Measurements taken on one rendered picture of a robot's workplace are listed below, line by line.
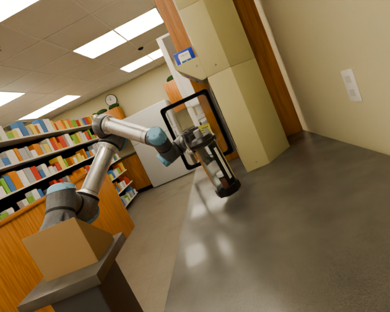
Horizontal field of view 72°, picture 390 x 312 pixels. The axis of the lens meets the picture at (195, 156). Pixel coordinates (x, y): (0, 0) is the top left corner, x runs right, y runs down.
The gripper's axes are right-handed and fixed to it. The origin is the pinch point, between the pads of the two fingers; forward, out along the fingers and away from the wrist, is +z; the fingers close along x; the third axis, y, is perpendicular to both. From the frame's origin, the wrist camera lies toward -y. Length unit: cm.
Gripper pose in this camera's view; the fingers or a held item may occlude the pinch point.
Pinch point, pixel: (205, 146)
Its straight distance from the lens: 100.3
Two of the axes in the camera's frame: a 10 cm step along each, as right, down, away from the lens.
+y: -4.9, -8.6, -1.8
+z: 2.4, 0.6, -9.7
